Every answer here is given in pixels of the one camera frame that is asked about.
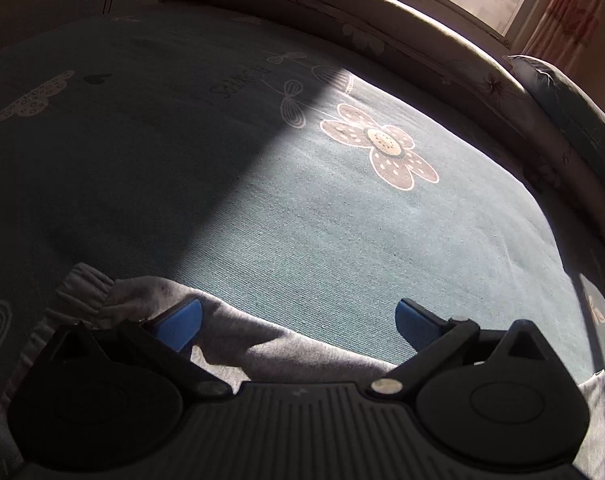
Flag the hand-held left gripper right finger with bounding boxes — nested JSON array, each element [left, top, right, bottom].
[[369, 298, 563, 401]]

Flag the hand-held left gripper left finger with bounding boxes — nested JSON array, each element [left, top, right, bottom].
[[45, 297, 232, 398]]

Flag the grey sweatpants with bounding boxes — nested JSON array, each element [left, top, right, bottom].
[[0, 261, 605, 480]]

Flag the bed with teal printed sheet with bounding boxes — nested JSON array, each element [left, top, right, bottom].
[[0, 7, 605, 411]]

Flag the blue pillow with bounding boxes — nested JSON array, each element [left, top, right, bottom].
[[505, 54, 605, 171]]

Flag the folded floral quilt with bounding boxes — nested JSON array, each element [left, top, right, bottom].
[[157, 0, 605, 271]]

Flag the red patterned curtain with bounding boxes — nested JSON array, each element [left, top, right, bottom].
[[512, 0, 605, 68]]

